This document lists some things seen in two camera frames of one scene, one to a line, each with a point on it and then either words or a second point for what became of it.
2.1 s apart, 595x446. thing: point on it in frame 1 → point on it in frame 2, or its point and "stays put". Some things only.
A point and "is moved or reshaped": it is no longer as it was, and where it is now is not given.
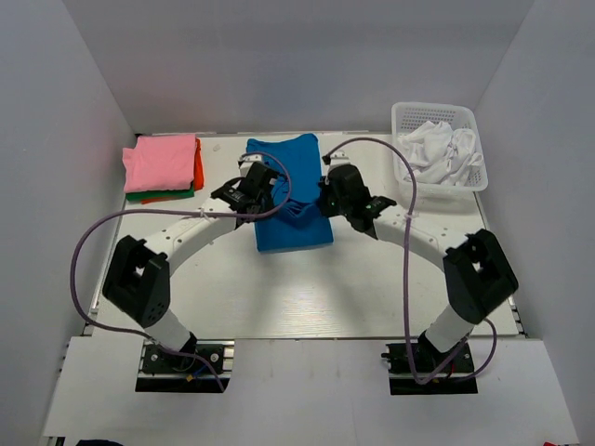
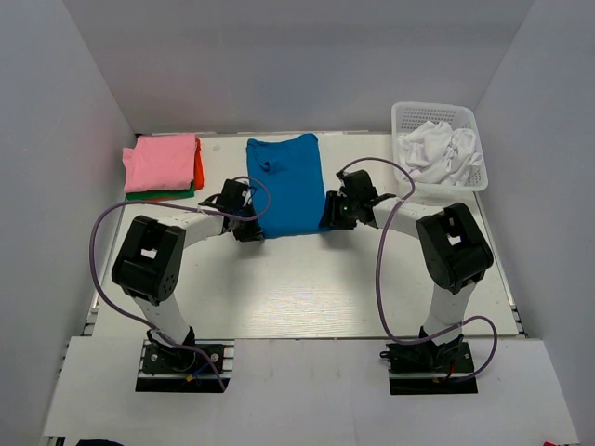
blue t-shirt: x=296 y=220 is moved or reshaped
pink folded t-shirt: x=158 y=163 stays put
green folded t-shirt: x=138 y=196 stays put
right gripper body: x=330 y=203 → x=350 y=218
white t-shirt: x=435 y=152 stays put
